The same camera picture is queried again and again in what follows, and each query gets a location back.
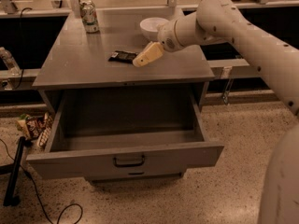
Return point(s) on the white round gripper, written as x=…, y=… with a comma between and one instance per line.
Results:
x=166, y=37

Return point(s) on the dark rxbar chocolate wrapper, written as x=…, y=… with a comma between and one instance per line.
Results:
x=122, y=56

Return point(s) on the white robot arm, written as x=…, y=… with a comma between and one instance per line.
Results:
x=277, y=63

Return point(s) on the grey metal drawer cabinet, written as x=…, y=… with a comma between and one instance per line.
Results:
x=78, y=61

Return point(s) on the open grey top drawer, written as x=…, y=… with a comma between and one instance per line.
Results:
x=122, y=134

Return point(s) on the white ceramic bowl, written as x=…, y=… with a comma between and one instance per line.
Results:
x=150, y=27

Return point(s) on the green soda can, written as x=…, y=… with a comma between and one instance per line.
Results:
x=89, y=17

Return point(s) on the patterned snack packet on floor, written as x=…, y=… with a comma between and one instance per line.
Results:
x=45, y=134

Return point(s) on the snack bag on floor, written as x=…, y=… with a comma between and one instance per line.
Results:
x=31, y=126

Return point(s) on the clear plastic bottle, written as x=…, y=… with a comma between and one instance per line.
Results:
x=9, y=62

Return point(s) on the black stand leg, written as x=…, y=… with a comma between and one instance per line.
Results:
x=10, y=199

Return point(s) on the metal bracket under rail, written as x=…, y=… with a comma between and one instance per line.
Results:
x=226, y=84

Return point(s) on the grey right side rail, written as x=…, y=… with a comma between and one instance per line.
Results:
x=241, y=69

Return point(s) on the grey rail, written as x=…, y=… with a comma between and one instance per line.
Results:
x=241, y=69
x=24, y=82

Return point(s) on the black drawer handle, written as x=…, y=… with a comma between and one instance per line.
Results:
x=129, y=163

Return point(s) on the grey left side rail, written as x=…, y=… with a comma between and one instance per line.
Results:
x=24, y=82

